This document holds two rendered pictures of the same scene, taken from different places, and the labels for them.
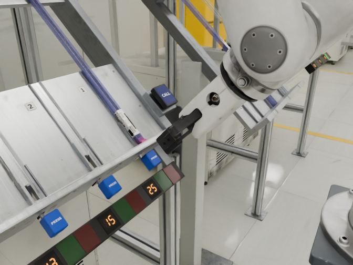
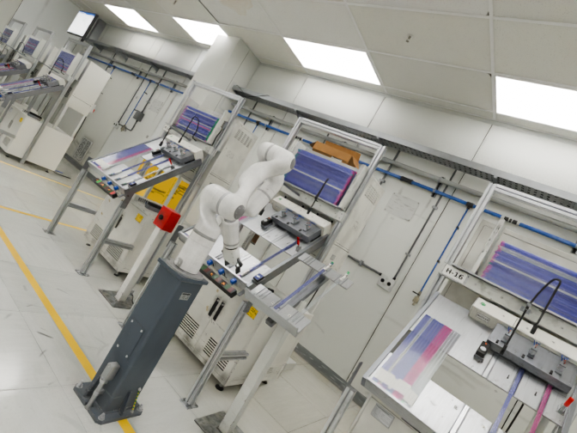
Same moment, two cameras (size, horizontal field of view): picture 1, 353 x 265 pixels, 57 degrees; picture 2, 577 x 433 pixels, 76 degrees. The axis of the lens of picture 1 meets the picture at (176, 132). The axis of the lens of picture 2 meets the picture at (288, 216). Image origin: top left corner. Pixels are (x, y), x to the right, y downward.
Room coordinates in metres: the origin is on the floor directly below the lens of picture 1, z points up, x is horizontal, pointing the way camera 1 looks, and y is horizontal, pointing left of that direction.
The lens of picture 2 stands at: (0.62, -2.01, 1.13)
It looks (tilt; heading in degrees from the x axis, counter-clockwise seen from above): 1 degrees up; 90
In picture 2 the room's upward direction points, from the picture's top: 30 degrees clockwise
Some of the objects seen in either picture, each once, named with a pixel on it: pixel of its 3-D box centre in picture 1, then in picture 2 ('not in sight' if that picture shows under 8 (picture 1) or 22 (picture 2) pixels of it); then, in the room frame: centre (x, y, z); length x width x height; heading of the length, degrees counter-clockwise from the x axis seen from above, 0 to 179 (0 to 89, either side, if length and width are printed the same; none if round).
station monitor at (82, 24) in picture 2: not in sight; (85, 27); (-3.25, 3.27, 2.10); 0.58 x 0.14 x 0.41; 145
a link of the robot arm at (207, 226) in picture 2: not in sight; (212, 210); (0.30, -0.28, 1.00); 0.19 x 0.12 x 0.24; 152
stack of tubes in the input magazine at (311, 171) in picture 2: not in sight; (319, 177); (0.69, 0.59, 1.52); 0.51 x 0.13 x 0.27; 145
